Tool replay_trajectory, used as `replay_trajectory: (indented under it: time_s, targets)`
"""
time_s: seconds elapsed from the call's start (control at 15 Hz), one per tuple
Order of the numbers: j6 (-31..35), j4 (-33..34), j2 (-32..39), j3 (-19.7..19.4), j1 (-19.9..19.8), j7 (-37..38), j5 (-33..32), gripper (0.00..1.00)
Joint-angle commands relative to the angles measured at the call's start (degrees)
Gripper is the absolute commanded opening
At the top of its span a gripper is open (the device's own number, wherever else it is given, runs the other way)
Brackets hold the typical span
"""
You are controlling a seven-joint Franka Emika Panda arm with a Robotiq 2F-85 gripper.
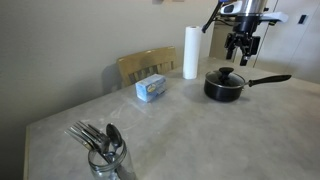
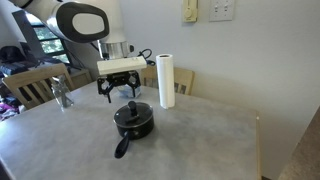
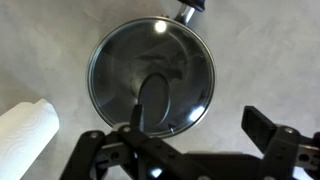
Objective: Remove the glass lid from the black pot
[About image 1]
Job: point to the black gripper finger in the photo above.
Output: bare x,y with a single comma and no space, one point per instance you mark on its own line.
245,59
230,52

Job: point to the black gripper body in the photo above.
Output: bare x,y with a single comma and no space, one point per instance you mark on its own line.
247,36

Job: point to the glass lid with black knob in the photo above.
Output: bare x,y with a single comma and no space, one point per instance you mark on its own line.
226,78

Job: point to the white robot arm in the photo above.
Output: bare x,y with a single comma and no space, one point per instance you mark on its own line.
251,6

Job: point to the beige kitchen counter cabinet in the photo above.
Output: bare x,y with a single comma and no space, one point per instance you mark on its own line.
218,41

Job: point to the white paper towel roll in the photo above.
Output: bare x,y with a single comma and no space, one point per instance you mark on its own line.
192,50

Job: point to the white cupboard doors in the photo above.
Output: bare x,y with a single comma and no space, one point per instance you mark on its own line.
286,43

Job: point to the yellow wooden chair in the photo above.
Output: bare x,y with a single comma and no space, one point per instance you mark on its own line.
146,60

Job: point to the blue and white box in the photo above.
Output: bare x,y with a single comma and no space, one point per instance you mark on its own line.
150,88

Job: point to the silver metal spoon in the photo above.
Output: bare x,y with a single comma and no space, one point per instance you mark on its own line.
114,135

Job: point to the silver metal fork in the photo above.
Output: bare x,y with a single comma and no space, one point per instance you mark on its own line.
98,132
90,136
80,139

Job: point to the clear glass jar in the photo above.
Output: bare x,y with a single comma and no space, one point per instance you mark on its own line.
100,166

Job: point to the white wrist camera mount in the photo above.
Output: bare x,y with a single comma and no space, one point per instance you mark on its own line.
233,7

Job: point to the black wall switch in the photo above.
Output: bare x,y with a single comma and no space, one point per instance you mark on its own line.
302,19

